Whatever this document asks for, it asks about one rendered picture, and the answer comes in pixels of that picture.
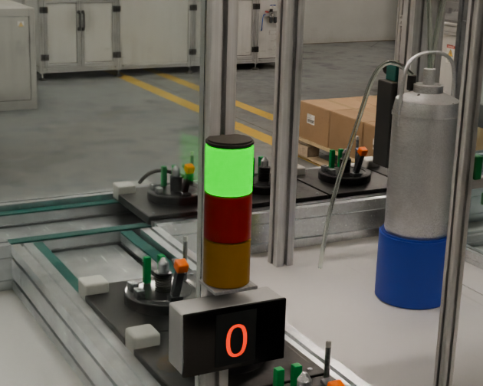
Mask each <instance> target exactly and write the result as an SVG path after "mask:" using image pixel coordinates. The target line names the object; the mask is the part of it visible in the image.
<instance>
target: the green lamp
mask: <svg viewBox="0 0 483 386"><path fill-rule="evenodd" d="M253 164H254V146H253V145H252V146H251V147H249V148H246V149H217V148H214V147H211V146H208V144H207V143H206V144H205V191H206V192H207V193H209V194H211V195H215V196H220V197H241V196H245V195H249V194H250V193H252V187H253Z"/></svg>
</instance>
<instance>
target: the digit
mask: <svg viewBox="0 0 483 386"><path fill-rule="evenodd" d="M256 322H257V309H248V310H244V311H239V312H231V313H226V314H221V315H217V316H216V332H215V368H217V367H222V366H226V365H233V364H237V363H241V362H245V361H252V360H255V344H256Z"/></svg>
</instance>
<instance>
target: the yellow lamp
mask: <svg viewBox="0 0 483 386"><path fill-rule="evenodd" d="M250 257H251V238H250V239H248V240H247V241H245V242H241V243H236V244H221V243H216V242H213V241H210V240H207V239H206V238H205V237H204V241H203V282H204V283H205V284H207V285H208V286H212V287H215V288H219V289H236V288H240V287H243V286H245V285H247V284H248V283H249V280H250Z"/></svg>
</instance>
